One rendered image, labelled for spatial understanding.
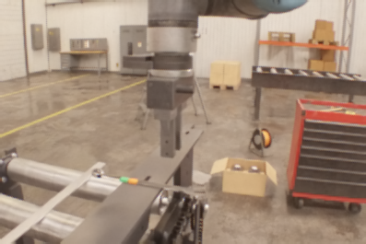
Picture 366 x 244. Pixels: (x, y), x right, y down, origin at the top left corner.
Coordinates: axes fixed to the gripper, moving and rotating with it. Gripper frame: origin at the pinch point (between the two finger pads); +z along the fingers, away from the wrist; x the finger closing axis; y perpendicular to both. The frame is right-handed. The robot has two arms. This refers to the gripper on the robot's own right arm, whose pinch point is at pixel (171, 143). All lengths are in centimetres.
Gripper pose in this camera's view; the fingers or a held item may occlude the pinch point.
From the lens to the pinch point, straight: 56.6
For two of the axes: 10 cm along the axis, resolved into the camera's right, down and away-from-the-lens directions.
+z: -0.2, 9.6, 2.9
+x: 2.8, -2.7, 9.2
